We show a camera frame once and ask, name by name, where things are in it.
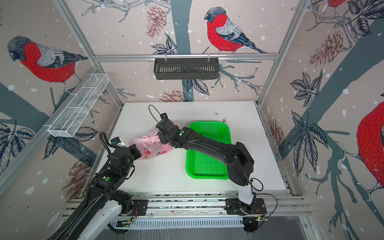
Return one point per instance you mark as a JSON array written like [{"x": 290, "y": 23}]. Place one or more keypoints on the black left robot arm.
[{"x": 104, "y": 201}]

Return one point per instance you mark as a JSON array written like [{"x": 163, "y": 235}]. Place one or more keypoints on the green plastic basket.
[{"x": 206, "y": 162}]

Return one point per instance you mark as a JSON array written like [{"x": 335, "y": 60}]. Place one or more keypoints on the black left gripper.
[{"x": 133, "y": 149}]

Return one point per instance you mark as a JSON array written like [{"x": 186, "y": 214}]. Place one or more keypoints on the white wire mesh shelf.
[{"x": 81, "y": 102}]

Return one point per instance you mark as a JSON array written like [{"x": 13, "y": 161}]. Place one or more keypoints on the pink plastic bag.
[{"x": 150, "y": 145}]

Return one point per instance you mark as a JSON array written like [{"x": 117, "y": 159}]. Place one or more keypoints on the black hanging wire basket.
[{"x": 186, "y": 69}]

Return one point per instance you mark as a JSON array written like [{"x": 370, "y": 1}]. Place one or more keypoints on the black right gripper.
[{"x": 162, "y": 136}]

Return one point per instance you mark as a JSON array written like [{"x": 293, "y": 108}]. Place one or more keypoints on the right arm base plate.
[{"x": 236, "y": 207}]

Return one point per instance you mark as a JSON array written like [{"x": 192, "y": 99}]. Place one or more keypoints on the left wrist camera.
[{"x": 117, "y": 142}]

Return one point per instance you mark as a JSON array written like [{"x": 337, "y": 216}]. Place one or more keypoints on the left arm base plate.
[{"x": 138, "y": 207}]

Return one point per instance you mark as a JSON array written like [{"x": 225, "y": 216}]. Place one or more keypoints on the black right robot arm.
[{"x": 239, "y": 162}]

